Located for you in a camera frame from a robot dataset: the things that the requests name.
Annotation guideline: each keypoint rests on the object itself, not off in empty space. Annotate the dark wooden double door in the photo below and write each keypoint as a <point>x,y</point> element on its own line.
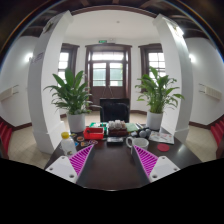
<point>108,68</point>

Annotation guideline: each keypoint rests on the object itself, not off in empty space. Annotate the left potted green plant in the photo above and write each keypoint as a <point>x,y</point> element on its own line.
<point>73,95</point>

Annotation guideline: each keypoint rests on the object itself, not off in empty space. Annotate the black office chair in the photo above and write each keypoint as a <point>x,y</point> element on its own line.
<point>112,109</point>

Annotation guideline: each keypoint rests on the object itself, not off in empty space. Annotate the black rectangular device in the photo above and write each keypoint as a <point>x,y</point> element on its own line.
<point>115,140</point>

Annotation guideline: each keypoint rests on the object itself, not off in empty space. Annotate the clear bottle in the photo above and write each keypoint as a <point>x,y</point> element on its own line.
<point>68,144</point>

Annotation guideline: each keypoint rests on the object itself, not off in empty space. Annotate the dark tray with small cups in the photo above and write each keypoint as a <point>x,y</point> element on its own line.
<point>117,128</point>

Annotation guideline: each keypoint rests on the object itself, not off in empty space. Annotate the red plastic box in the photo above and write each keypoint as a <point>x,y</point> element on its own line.
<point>92,133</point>

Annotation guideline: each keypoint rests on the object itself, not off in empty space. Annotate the left white pillar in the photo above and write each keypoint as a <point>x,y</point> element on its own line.
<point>45,117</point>

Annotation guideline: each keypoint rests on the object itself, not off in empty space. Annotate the green box behind red box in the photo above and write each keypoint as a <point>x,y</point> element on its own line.
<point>103,125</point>

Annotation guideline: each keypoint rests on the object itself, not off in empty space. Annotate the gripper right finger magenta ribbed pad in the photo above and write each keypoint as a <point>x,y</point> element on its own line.
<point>154,167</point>

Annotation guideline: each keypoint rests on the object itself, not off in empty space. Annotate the grey round balls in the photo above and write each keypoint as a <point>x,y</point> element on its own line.
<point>144,133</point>

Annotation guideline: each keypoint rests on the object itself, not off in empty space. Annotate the red round coaster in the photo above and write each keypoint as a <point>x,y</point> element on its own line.
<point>163,147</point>

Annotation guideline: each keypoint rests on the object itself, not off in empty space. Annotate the white speckled mug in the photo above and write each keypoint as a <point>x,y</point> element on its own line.
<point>140,142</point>

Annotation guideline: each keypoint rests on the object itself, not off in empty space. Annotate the right potted green plant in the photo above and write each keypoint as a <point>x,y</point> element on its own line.
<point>158,92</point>

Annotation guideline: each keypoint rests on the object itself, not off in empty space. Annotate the right white pillar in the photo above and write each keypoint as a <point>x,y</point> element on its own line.
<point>178,66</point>

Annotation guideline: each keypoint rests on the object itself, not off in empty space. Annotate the white pillar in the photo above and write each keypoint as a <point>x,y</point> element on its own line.
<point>178,66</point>
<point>45,117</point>

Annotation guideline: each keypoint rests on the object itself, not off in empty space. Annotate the colourful round stickers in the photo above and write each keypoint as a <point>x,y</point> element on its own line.
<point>80,141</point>

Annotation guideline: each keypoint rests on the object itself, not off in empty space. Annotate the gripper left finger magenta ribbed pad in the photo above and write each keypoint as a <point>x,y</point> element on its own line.
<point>71,168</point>

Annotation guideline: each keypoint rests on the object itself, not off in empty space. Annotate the printed paper sheet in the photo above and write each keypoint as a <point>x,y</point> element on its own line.
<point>161,137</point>

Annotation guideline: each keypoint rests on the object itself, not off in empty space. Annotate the green book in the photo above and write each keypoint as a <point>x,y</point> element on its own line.
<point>131,127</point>

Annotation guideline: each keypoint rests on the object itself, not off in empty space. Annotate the potted green plant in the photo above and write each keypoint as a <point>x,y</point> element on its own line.
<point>158,92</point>
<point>73,95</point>

